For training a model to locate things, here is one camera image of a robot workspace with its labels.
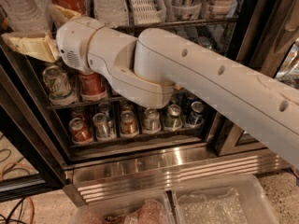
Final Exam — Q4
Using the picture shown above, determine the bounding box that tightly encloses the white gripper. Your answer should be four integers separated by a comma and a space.
2, 4, 105, 74

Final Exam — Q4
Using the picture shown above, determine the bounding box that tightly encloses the clear plastic water bottle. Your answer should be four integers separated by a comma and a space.
0, 0, 52, 32

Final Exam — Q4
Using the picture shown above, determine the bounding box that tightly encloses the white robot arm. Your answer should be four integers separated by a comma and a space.
2, 17, 299, 167

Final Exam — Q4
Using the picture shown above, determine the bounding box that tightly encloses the empty white shelf tray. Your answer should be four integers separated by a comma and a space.
129, 0, 166, 25

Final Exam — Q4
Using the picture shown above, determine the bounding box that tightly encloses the silver can bottom shelf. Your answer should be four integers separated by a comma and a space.
93, 113, 116, 141

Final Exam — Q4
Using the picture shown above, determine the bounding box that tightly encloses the red can bottom shelf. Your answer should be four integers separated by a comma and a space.
68, 118, 93, 145

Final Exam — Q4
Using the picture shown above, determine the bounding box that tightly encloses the orange can bottom shelf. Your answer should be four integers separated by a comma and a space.
121, 110, 139, 137

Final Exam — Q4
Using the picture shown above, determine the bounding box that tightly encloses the white can bottom shelf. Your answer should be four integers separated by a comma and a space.
142, 108, 161, 134

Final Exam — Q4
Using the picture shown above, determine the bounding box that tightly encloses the glass fridge door left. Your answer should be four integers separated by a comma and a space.
0, 41, 66, 202

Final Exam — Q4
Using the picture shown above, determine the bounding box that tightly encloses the green can bottom shelf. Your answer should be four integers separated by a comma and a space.
164, 105, 182, 131

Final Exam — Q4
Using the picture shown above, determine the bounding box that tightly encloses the stainless fridge base grille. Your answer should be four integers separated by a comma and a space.
63, 147, 290, 206

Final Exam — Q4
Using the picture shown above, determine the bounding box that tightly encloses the blue can bottom shelf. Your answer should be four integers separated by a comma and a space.
186, 101, 206, 128

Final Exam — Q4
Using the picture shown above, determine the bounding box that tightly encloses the green 7up can front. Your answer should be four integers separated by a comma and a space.
42, 65, 77, 105

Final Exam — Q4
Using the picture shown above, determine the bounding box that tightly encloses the red soda can front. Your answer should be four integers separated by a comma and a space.
78, 73, 107, 101

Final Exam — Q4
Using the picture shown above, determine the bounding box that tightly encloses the silver tall can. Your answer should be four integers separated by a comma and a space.
172, 0, 201, 21

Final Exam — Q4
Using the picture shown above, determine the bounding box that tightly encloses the clear bin with pink items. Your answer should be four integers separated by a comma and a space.
67, 190, 175, 224

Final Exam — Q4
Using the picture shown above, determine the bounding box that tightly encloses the clear bin with bubble wrap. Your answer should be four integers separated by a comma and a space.
172, 175, 279, 224

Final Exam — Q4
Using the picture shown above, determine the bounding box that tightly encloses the orange cable on floor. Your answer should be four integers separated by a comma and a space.
0, 133, 36, 224

